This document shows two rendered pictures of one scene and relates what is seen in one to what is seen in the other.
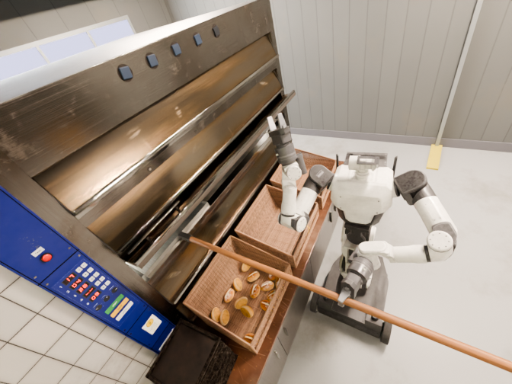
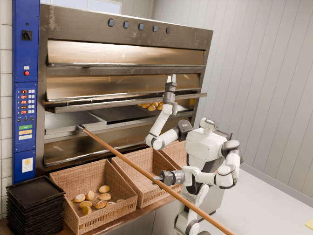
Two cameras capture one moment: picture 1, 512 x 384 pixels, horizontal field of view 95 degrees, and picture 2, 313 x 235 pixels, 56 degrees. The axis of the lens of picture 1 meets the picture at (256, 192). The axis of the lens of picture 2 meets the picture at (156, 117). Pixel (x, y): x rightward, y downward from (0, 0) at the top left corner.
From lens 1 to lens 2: 122 cm
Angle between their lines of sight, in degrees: 22
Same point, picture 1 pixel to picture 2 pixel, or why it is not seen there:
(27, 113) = (66, 14)
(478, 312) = not seen: outside the picture
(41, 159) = (56, 34)
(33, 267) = (19, 73)
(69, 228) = (41, 70)
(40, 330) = not seen: outside the picture
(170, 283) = (52, 151)
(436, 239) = (222, 168)
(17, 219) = (32, 48)
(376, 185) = (210, 139)
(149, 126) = (105, 51)
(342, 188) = (192, 135)
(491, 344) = not seen: outside the picture
